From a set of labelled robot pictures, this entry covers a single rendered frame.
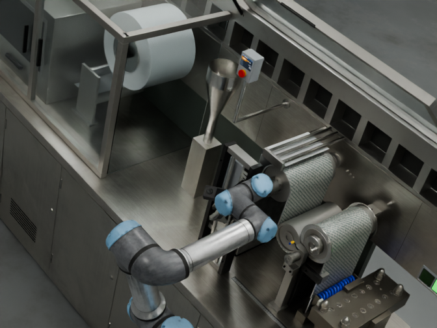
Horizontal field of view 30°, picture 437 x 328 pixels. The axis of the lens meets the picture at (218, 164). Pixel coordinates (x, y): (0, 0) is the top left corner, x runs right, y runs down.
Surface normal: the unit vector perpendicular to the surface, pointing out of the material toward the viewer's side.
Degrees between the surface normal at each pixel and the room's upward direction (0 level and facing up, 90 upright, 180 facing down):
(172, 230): 0
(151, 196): 0
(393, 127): 90
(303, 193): 92
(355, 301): 0
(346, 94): 90
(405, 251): 90
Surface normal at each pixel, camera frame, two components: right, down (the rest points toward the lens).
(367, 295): 0.22, -0.77
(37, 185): -0.74, 0.27
